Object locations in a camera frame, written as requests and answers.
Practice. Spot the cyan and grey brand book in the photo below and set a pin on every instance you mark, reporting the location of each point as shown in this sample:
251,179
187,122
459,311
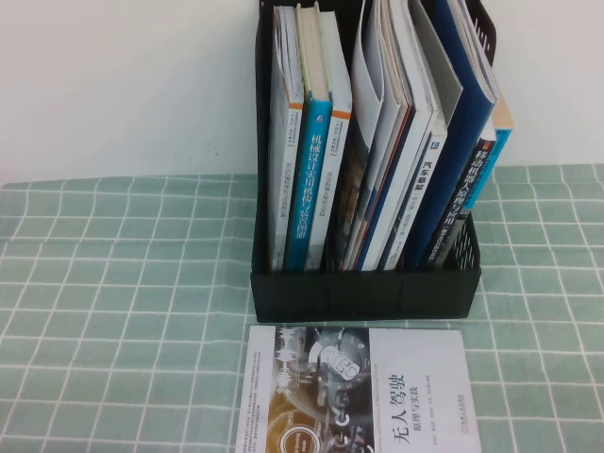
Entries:
501,141

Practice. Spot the blue spine mechanism book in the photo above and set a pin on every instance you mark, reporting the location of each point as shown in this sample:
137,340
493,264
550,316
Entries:
307,189

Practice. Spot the thin white orange-band book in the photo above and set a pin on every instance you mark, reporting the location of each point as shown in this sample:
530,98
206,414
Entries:
283,189

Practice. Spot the thick white orange-band book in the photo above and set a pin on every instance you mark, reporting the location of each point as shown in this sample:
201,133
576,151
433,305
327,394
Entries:
330,189

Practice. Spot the black plastic book holder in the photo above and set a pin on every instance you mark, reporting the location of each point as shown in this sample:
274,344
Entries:
358,297

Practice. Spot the white car suspension book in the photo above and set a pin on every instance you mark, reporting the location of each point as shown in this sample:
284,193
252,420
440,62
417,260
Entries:
420,189

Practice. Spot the black spine mobile robot book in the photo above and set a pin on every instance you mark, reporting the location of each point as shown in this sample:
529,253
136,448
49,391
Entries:
464,198

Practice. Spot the white self-driving book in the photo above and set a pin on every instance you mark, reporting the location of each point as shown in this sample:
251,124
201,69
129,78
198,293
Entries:
415,377

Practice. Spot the white magazine with red edge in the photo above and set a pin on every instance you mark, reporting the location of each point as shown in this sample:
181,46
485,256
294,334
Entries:
382,141

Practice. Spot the stack of white magazines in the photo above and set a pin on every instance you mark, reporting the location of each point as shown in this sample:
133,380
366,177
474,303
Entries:
410,156

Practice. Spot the dark blue cover booklet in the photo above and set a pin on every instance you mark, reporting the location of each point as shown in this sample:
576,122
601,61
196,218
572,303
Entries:
464,132

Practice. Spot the green checked tablecloth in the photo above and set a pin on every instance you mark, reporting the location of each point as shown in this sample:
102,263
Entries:
118,283

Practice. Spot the grey thin booklet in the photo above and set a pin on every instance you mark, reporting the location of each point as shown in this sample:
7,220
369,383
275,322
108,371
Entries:
443,71

